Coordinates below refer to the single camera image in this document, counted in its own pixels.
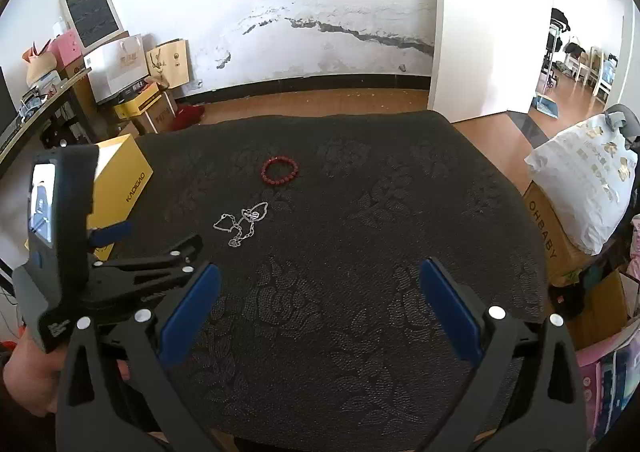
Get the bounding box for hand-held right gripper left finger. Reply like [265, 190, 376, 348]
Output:
[55, 262, 222, 452]

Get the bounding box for white printed sack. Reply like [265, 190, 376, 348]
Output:
[524, 112, 632, 255]

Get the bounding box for black desk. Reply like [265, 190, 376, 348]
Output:
[0, 76, 93, 177]

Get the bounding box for red cloth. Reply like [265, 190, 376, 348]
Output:
[172, 104, 205, 130]

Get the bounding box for yellow cardboard box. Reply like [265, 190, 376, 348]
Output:
[87, 134, 154, 260]

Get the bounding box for brown paper bag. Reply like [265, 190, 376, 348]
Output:
[145, 38, 192, 87]

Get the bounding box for black office chair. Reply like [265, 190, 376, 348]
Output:
[602, 104, 640, 153]

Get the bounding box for pink packages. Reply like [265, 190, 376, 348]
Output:
[575, 317, 640, 438]

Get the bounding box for beige woven bag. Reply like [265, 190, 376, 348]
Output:
[22, 49, 61, 85]

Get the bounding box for brown cardboard box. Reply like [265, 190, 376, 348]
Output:
[132, 92, 178, 135]

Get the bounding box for silver chain necklace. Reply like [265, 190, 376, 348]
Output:
[213, 202, 269, 249]

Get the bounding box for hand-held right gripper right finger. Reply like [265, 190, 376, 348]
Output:
[420, 257, 588, 452]

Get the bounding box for white chair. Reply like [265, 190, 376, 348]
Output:
[582, 46, 618, 97]

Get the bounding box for white paper bag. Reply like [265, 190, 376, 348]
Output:
[86, 34, 148, 102]

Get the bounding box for printed cardboard box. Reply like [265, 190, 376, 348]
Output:
[521, 182, 596, 285]

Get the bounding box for white door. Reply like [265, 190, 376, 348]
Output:
[427, 0, 556, 123]

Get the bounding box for red bead bracelet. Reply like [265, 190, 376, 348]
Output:
[260, 157, 301, 184]

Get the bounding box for white framed board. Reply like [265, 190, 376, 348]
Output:
[59, 0, 125, 50]

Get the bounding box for black patterned tablecloth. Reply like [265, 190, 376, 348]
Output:
[87, 110, 551, 448]

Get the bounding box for pink box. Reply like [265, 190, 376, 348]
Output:
[47, 29, 83, 67]

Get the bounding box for small yellow box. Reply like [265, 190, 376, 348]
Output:
[114, 82, 161, 120]

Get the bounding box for person's left hand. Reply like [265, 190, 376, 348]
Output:
[2, 336, 66, 418]

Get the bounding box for blue dustpan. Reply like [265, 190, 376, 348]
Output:
[532, 94, 560, 119]

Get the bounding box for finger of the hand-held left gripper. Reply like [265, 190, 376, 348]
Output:
[90, 234, 205, 313]
[89, 222, 134, 250]

